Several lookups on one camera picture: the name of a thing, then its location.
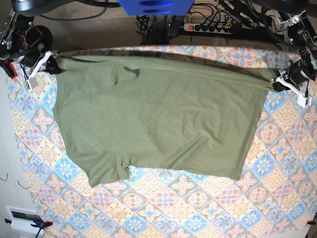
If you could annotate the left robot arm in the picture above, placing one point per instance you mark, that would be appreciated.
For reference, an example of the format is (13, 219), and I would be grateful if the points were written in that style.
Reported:
(302, 37)

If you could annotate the white power strip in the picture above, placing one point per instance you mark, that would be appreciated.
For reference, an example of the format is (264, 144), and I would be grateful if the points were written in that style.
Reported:
(195, 27)

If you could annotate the blue clamp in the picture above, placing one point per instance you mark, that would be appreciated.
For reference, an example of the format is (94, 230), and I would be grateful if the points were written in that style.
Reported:
(8, 68)
(39, 224)

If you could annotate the black round stool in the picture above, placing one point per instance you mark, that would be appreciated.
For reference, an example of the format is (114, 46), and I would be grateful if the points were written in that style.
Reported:
(39, 37)

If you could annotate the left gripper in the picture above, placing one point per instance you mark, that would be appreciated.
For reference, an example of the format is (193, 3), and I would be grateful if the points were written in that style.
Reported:
(297, 75)

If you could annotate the blue clamp upper left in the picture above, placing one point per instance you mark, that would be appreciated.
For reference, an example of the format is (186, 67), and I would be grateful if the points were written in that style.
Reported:
(8, 68)

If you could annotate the green t-shirt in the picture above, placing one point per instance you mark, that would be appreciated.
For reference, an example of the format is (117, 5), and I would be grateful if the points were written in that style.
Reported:
(114, 112)

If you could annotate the blue clamp lower left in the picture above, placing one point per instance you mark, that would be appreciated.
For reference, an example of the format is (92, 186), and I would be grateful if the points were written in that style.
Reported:
(39, 224)

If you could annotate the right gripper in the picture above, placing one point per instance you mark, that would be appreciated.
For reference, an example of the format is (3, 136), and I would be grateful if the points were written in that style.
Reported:
(34, 57)

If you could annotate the patterned tablecloth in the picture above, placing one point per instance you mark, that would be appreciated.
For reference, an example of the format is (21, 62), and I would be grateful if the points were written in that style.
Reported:
(276, 194)

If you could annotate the orange clamp lower right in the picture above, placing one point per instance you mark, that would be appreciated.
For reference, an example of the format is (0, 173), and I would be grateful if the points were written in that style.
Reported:
(311, 223)

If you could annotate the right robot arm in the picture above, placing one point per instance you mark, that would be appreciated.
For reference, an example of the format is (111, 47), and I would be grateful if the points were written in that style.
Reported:
(18, 23)

